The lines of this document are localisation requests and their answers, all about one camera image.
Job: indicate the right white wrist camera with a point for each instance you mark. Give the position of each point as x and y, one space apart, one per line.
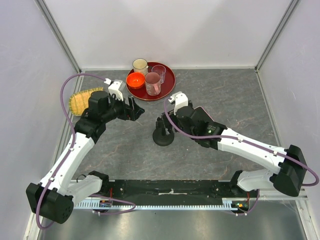
179 99

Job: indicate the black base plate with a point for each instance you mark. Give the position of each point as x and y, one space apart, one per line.
173 192

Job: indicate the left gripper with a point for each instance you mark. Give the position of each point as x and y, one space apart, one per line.
132 112

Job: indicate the pink cased smartphone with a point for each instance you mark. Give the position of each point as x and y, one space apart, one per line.
201 115

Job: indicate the woven bamboo basket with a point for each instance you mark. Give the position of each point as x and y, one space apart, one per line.
79 101

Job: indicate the clear glass tumbler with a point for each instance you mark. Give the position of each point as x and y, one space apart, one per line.
161 71

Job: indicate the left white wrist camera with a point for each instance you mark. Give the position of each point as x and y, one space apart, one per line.
115 88

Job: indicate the left aluminium frame post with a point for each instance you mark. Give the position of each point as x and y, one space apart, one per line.
58 34

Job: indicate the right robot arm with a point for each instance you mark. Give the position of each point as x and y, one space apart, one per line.
284 169

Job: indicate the cream ceramic cup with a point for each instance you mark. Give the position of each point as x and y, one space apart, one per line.
140 65

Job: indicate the black phone stand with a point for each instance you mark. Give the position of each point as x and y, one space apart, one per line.
163 138

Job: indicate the pink glass mug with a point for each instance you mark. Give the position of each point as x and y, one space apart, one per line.
153 83

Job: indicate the orange bowl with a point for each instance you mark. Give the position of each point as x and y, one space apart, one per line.
135 80

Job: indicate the slotted cable duct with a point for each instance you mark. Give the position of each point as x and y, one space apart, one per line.
99 204

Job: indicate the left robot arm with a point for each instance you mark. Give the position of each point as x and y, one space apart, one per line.
53 198

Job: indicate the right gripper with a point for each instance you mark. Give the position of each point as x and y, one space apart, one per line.
174 118

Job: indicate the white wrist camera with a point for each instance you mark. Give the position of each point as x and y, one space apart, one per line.
115 88
179 99

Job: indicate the aluminium frame post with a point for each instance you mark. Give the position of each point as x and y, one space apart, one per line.
58 34
276 34

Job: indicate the right aluminium frame post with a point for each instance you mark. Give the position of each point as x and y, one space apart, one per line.
276 34

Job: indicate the red round tray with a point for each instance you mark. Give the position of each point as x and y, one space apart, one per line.
166 87

